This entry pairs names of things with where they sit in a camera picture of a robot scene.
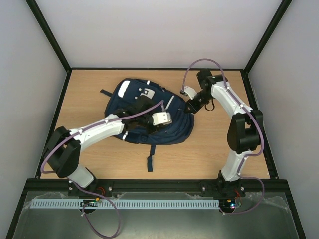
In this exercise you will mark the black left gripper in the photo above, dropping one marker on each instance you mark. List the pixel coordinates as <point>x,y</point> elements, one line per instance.
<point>149,130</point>

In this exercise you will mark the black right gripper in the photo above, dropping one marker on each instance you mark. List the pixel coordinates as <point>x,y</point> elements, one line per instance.
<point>193,105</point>

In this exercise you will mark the navy blue student backpack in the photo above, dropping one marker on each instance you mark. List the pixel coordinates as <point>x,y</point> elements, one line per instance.
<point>127,92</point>

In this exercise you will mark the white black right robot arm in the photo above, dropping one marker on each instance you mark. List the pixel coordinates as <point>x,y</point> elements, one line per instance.
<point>244,134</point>

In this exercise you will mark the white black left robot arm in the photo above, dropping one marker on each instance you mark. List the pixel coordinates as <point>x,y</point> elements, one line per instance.
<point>63,150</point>

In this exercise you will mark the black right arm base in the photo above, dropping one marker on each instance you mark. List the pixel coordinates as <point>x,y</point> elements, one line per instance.
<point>229,194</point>

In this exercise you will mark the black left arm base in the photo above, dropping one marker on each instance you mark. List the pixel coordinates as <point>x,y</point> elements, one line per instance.
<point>92,189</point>

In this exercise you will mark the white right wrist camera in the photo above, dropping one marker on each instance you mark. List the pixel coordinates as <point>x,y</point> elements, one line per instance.
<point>188,91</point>

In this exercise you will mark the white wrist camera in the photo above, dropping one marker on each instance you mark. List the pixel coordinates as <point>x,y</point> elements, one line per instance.
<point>188,91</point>
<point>161,118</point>

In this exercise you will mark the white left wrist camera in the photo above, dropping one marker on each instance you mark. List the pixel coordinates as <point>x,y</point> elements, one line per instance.
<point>161,118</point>

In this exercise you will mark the black right corner post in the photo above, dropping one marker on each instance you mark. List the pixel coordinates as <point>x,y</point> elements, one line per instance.
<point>278,15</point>

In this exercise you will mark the black corner post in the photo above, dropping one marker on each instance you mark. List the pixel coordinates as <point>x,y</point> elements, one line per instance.
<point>278,15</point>
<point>40,18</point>

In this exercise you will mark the black aluminium frame rail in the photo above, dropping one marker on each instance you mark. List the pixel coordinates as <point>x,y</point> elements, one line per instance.
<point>186,186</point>

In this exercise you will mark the light blue slotted cable duct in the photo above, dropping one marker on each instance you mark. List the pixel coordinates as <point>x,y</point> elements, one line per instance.
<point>125,204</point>

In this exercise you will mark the black left corner post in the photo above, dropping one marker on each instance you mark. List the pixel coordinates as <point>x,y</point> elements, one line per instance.
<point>40,18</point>

